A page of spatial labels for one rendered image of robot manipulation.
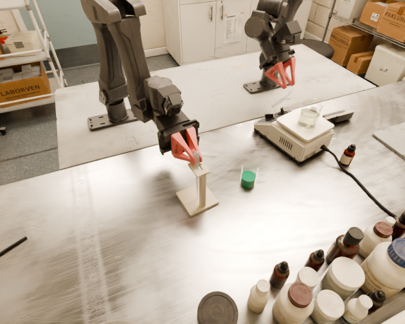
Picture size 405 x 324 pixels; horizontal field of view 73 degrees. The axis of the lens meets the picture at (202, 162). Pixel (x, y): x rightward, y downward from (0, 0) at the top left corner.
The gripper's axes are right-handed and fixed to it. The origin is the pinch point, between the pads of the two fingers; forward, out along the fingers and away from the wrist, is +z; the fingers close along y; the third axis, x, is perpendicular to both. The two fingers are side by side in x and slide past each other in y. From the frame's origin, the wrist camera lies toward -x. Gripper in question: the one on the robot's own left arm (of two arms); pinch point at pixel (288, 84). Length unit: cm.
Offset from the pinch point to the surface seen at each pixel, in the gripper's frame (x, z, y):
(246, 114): 15.7, 1.9, -7.5
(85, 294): -4, 24, -73
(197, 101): 26.4, -10.7, -17.4
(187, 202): 0.7, 18.2, -45.0
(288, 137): -3.6, 14.7, -11.6
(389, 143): -8.9, 29.3, 18.0
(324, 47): 76, -29, 123
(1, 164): 178, -51, -112
